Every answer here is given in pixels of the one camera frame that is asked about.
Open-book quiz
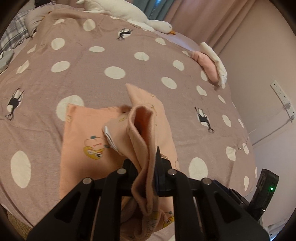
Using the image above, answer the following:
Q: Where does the peach cartoon print garment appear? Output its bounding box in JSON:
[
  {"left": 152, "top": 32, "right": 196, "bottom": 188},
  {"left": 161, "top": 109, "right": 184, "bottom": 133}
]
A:
[{"left": 59, "top": 84, "right": 179, "bottom": 240}]

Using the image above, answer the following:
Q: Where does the folded pink garment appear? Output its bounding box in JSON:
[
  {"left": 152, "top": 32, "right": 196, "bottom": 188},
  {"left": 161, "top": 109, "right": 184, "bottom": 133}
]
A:
[{"left": 191, "top": 51, "right": 219, "bottom": 85}]

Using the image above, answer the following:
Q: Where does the mauve polka dot duvet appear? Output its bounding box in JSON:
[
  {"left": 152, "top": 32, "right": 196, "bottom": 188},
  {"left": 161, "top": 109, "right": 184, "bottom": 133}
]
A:
[{"left": 1, "top": 9, "right": 257, "bottom": 226}]

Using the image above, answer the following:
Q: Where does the pink curtain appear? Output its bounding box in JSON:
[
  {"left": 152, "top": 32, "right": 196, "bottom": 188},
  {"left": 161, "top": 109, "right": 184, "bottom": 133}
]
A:
[{"left": 164, "top": 0, "right": 255, "bottom": 54}]

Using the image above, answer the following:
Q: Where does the grey crumpled garment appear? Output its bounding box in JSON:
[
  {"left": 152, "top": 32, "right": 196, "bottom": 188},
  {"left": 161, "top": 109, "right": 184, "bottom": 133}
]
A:
[{"left": 0, "top": 50, "right": 14, "bottom": 73}]

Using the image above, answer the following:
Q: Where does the teal curtain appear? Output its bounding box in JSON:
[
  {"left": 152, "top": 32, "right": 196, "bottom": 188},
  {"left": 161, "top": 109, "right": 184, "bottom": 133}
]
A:
[{"left": 132, "top": 0, "right": 174, "bottom": 21}]

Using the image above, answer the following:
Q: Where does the white goose plush toy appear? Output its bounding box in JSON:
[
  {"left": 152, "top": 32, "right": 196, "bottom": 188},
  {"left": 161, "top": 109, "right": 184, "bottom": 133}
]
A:
[{"left": 76, "top": 0, "right": 176, "bottom": 35}]

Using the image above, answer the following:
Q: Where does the plaid grey pillow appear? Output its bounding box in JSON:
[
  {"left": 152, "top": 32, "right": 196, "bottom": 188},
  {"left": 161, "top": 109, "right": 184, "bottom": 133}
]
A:
[{"left": 1, "top": 10, "right": 30, "bottom": 53}]

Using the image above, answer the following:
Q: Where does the mauve pillow with print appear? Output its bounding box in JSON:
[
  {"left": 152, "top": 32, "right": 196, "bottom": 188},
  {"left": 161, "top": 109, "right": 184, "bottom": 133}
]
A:
[{"left": 25, "top": 1, "right": 56, "bottom": 37}]

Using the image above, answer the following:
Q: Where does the white charging cable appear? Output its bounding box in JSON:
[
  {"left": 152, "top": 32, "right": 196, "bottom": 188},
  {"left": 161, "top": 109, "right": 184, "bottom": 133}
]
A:
[{"left": 238, "top": 104, "right": 295, "bottom": 151}]

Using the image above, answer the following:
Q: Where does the white wall power strip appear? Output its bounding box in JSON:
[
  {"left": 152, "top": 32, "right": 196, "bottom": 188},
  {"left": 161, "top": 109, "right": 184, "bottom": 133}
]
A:
[{"left": 270, "top": 80, "right": 295, "bottom": 122}]

